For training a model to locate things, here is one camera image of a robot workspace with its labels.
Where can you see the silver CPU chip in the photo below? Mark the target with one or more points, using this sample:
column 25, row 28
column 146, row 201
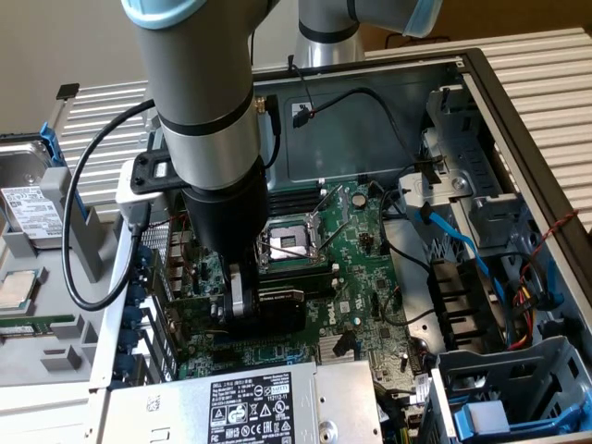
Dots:
column 16, row 289

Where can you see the grey parts rack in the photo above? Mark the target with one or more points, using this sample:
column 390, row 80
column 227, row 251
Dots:
column 60, row 277

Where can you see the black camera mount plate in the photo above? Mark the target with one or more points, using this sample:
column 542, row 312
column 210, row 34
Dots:
column 148, row 182

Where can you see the green RAM stick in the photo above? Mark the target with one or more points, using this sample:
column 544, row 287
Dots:
column 18, row 330

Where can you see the open metal PC case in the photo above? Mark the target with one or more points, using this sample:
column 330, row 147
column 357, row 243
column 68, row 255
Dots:
column 351, row 139

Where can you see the silver post black cap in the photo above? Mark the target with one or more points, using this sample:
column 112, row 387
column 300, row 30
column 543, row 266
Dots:
column 67, row 91

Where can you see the blue slot latch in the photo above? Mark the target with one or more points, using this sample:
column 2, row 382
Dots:
column 133, row 318
column 123, row 365
column 144, row 256
column 135, row 293
column 128, row 341

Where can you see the silver metal drive cage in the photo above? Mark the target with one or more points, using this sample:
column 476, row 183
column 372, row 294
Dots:
column 481, row 152

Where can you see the silver chipset heatsink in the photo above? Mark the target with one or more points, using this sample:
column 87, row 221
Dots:
column 326, row 349

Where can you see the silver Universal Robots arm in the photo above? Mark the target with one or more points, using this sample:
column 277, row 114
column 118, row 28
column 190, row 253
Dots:
column 203, row 92

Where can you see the silver power supply unit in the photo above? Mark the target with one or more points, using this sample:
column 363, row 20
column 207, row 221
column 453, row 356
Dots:
column 185, row 407

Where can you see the CPU socket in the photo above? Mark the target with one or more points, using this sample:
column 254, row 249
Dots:
column 289, row 240

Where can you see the grey disk bay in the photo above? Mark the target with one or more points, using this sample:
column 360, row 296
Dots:
column 509, row 370

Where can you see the thin metal locking lever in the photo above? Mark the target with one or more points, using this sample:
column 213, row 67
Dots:
column 334, row 237

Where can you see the black case fan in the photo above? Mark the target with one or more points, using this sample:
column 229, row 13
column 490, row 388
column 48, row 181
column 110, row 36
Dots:
column 458, row 300

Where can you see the metal socket cover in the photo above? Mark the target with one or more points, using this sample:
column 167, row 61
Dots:
column 330, row 199

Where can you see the coin cell battery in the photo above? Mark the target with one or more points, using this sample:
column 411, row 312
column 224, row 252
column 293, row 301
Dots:
column 359, row 199

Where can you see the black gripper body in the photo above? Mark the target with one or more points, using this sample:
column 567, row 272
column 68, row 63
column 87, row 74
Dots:
column 226, row 217

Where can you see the hard disk with blue caddy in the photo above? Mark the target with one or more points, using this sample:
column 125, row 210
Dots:
column 23, row 208

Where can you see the green Dell motherboard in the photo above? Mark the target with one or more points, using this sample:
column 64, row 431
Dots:
column 361, row 287

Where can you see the short black expansion slot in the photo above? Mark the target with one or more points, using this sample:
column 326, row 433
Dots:
column 223, row 356

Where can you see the green graphics card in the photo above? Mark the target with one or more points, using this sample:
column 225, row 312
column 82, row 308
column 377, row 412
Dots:
column 282, row 307

